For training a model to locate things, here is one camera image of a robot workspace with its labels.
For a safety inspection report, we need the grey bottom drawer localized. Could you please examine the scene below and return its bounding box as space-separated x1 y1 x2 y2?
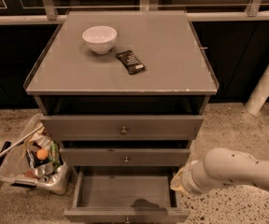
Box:
64 167 189 224

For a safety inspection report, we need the grey drawer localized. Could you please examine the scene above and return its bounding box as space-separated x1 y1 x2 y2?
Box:
64 167 189 224
61 140 191 166
41 115 204 141

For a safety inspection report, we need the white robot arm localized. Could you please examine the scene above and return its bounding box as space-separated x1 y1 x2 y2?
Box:
170 147 269 195

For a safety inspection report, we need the grey top drawer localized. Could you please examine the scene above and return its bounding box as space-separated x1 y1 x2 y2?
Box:
41 115 204 141

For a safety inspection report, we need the grey middle drawer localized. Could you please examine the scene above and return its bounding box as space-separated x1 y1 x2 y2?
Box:
61 140 191 166

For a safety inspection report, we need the grey drawer cabinet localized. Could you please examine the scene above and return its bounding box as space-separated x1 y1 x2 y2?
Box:
23 10 219 179

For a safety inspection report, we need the green snack bag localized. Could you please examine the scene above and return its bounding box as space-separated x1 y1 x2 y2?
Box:
49 141 61 168

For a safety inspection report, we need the black snack packet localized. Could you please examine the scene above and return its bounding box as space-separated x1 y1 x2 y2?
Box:
116 50 145 75

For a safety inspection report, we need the orange fruit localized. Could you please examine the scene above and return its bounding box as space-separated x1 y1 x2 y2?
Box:
36 149 49 161

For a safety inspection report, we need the silver can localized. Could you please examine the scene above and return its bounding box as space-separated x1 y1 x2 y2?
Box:
34 167 46 178

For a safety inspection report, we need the clear plastic storage bin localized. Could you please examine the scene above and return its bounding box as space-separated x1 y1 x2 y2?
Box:
0 114 71 194

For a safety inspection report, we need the white diagonal pillar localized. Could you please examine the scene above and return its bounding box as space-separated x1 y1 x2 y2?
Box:
245 64 269 115

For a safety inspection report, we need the white stick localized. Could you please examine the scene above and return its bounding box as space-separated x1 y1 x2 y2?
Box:
0 124 43 158

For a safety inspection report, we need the white ceramic bowl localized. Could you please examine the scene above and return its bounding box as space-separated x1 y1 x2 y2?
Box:
82 26 118 54

